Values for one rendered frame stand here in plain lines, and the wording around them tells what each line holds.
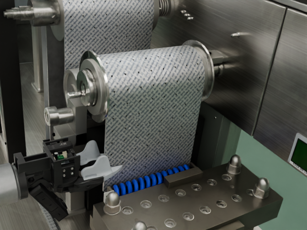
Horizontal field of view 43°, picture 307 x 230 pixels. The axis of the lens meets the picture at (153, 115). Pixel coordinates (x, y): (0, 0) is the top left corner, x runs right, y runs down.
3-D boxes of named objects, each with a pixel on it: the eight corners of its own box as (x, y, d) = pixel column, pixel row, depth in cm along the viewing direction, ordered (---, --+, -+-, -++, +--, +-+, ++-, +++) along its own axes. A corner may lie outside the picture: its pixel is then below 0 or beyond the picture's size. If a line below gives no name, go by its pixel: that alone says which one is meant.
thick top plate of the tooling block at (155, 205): (92, 225, 84) (92, 204, 81) (232, 177, 103) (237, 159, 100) (126, 283, 73) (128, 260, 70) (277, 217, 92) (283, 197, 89)
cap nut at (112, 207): (100, 206, 81) (101, 189, 79) (116, 201, 83) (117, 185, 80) (108, 217, 78) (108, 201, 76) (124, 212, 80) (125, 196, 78)
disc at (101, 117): (78, 102, 88) (78, 40, 81) (80, 102, 88) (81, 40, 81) (105, 136, 78) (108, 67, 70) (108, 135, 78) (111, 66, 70)
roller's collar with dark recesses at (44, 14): (28, 22, 95) (26, -5, 91) (52, 20, 98) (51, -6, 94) (35, 30, 90) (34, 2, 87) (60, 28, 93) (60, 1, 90)
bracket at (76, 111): (54, 206, 98) (50, 99, 82) (78, 199, 101) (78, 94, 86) (60, 220, 94) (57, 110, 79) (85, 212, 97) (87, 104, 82)
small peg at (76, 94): (69, 97, 78) (67, 100, 79) (82, 95, 79) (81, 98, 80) (67, 91, 78) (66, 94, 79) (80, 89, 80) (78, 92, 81)
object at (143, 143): (102, 190, 87) (105, 119, 78) (188, 164, 98) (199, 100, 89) (103, 191, 86) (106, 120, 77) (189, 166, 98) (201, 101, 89)
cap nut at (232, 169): (223, 167, 97) (226, 153, 95) (234, 164, 99) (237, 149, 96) (232, 176, 94) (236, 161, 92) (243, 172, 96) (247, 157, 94)
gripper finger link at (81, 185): (105, 181, 77) (60, 189, 74) (105, 187, 78) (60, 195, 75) (99, 167, 81) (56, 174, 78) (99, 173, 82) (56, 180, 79)
